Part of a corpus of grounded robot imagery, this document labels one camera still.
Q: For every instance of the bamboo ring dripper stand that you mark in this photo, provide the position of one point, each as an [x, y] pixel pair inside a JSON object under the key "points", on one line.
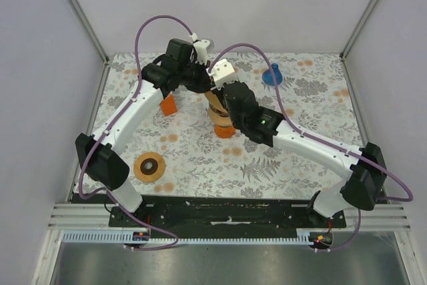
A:
{"points": [[219, 119]]}

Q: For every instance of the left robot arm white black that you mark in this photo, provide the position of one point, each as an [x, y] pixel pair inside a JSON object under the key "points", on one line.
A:
{"points": [[183, 63]]}

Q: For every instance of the aluminium frame post right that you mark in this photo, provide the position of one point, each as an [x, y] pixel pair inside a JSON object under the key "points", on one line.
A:
{"points": [[364, 18]]}

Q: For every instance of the aluminium frame post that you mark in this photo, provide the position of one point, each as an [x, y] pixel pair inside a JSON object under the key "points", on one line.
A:
{"points": [[88, 29], [364, 18]]}

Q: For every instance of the aluminium rail front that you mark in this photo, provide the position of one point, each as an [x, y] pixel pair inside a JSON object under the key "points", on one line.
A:
{"points": [[384, 218]]}

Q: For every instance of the aluminium frame post left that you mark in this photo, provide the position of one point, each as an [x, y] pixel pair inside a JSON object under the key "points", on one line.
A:
{"points": [[88, 29]]}

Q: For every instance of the floral patterned table mat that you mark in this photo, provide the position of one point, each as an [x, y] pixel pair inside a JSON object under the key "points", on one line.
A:
{"points": [[314, 94]]}

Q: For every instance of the orange coffee filter box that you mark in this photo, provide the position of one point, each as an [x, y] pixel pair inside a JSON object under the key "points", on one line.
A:
{"points": [[168, 105]]}

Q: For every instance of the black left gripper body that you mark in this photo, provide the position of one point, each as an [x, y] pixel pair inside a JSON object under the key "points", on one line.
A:
{"points": [[197, 77]]}

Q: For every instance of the blue cone dripper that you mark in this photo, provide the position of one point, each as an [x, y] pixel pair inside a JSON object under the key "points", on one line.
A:
{"points": [[273, 76]]}

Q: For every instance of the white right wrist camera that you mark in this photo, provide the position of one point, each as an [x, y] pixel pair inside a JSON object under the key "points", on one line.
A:
{"points": [[223, 73]]}

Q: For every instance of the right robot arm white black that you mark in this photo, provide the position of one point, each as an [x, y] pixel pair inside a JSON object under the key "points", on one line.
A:
{"points": [[359, 168]]}

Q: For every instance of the ribbed glass coffee dripper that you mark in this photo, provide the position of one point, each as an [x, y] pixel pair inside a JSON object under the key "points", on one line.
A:
{"points": [[218, 112]]}

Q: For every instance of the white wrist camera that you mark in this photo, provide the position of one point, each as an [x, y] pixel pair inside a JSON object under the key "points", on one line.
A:
{"points": [[223, 73], [202, 48]]}

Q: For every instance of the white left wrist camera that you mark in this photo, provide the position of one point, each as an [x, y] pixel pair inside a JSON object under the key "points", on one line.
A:
{"points": [[202, 48]]}

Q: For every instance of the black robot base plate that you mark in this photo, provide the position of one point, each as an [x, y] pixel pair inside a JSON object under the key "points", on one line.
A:
{"points": [[215, 218]]}

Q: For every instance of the brown paper coffee filter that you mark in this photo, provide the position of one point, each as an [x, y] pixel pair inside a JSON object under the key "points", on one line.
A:
{"points": [[214, 101]]}

